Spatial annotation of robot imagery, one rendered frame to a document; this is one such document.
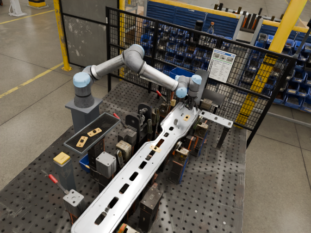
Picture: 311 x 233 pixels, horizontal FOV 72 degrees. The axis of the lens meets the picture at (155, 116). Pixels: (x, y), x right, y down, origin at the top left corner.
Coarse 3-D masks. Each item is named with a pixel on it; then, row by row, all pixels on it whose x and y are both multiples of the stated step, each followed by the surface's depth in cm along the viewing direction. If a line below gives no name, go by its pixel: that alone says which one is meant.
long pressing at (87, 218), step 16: (176, 112) 186; (192, 112) 189; (176, 128) 170; (144, 144) 152; (144, 160) 141; (160, 160) 143; (128, 176) 130; (144, 176) 131; (112, 192) 121; (128, 192) 122; (96, 208) 112; (112, 208) 113; (128, 208) 115; (80, 224) 105; (112, 224) 107
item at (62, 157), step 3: (60, 153) 118; (63, 153) 118; (57, 156) 116; (60, 156) 116; (63, 156) 117; (66, 156) 117; (69, 156) 117; (54, 159) 115; (57, 159) 114; (60, 159) 115; (63, 159) 115; (66, 159) 115; (60, 162) 113; (63, 162) 114
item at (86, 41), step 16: (64, 0) 343; (80, 0) 332; (96, 0) 322; (112, 0) 313; (64, 16) 359; (80, 16) 348; (96, 16) 337; (112, 16) 327; (64, 32) 376; (80, 32) 365; (96, 32) 354; (64, 48) 394; (80, 48) 383; (96, 48) 371; (80, 64) 406; (96, 64) 394
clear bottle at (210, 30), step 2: (212, 22) 193; (212, 24) 194; (210, 26) 195; (212, 26) 195; (208, 28) 197; (210, 28) 195; (212, 28) 195; (208, 30) 196; (210, 30) 196; (212, 30) 196; (206, 32) 200; (208, 32) 197; (210, 32) 196; (212, 32) 197; (212, 34) 198; (206, 38) 201; (208, 38) 200; (210, 38) 200; (206, 40) 202; (208, 40) 201; (206, 42) 202; (208, 42) 202; (208, 44) 204
